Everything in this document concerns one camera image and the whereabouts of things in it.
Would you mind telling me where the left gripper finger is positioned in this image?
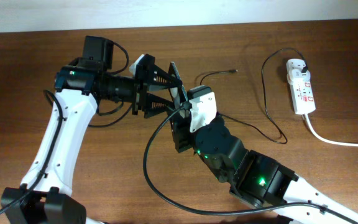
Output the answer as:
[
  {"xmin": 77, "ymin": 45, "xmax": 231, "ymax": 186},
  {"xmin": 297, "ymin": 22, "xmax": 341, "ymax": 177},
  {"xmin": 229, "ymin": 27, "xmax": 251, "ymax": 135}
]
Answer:
[
  {"xmin": 155, "ymin": 63, "xmax": 182, "ymax": 87},
  {"xmin": 147, "ymin": 93, "xmax": 175, "ymax": 114}
]

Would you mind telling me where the black smartphone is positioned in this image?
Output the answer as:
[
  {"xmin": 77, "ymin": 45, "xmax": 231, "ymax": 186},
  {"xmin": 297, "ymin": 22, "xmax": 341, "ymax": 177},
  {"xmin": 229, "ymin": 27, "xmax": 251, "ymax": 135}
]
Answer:
[{"xmin": 168, "ymin": 62, "xmax": 188, "ymax": 109}]

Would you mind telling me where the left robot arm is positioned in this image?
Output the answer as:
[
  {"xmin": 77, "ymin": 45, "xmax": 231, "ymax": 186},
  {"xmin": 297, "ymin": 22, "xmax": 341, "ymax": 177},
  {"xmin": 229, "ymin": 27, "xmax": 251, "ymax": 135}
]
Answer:
[{"xmin": 1, "ymin": 36, "xmax": 181, "ymax": 223}]

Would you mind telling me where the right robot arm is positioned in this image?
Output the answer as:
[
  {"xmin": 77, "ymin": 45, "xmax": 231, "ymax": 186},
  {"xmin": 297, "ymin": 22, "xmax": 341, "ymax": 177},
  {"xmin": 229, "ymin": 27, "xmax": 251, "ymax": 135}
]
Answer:
[{"xmin": 170, "ymin": 85, "xmax": 358, "ymax": 223}]

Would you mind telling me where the white power strip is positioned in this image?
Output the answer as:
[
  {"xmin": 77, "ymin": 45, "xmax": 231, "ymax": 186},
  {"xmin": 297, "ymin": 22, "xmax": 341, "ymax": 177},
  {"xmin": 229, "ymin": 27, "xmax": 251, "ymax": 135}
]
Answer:
[{"xmin": 287, "ymin": 75, "xmax": 316, "ymax": 115}]

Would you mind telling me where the white power strip cord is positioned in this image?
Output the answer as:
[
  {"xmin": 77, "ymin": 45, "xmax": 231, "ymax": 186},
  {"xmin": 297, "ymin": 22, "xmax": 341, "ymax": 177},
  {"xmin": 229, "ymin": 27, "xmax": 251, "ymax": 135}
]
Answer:
[{"xmin": 302, "ymin": 113, "xmax": 358, "ymax": 149}]

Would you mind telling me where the black USB charging cable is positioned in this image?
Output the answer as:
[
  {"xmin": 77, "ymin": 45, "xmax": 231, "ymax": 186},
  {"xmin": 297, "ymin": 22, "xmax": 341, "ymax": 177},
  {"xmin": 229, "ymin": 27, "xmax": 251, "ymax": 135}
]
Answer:
[{"xmin": 194, "ymin": 47, "xmax": 309, "ymax": 145}]

